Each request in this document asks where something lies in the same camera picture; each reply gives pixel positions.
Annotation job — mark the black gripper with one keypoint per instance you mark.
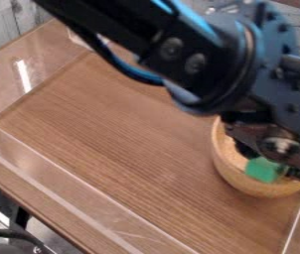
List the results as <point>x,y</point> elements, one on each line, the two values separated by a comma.
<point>262,118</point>

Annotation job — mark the green rectangular block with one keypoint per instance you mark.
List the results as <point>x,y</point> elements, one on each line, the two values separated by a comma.
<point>263,170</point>

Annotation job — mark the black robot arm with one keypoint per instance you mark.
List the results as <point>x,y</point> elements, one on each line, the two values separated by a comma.
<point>226,64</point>

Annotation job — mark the brown wooden bowl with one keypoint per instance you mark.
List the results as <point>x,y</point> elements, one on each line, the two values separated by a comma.
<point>229,162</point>

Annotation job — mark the black table leg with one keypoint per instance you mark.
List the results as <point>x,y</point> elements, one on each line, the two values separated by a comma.
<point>20,218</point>

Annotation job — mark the clear acrylic tray enclosure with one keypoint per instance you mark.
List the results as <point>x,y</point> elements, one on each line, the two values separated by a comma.
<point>105,162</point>

